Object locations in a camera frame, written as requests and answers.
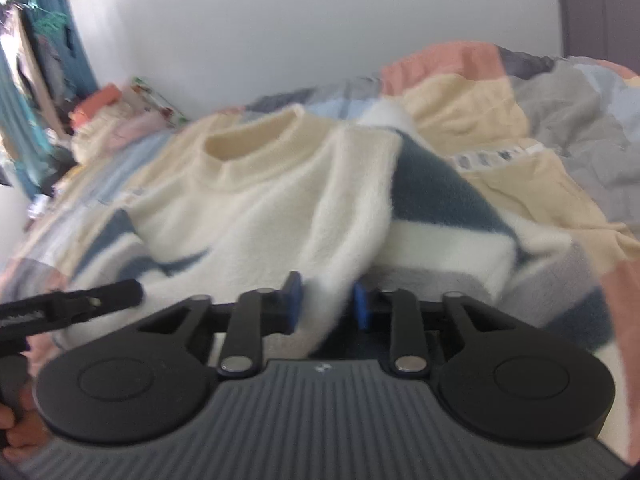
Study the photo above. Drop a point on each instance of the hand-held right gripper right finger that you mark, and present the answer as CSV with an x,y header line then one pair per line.
x,y
362,307

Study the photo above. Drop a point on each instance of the patchwork quilt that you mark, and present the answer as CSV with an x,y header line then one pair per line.
x,y
550,185

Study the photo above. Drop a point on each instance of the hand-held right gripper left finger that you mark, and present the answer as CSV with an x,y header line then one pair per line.
x,y
292,302

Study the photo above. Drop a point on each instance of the row of hanging clothes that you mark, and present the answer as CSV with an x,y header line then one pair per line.
x,y
25,110

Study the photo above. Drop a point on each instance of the cream folded blanket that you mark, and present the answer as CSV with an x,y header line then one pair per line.
x,y
95,132

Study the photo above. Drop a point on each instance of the cream striped fleece sweater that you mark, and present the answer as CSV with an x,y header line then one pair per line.
x,y
260,210

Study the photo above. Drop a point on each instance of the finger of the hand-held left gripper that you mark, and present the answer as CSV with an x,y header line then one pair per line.
x,y
85,297

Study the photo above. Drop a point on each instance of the grey door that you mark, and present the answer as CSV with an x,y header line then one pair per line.
x,y
600,5

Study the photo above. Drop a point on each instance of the person's left hand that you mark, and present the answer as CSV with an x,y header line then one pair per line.
x,y
30,425

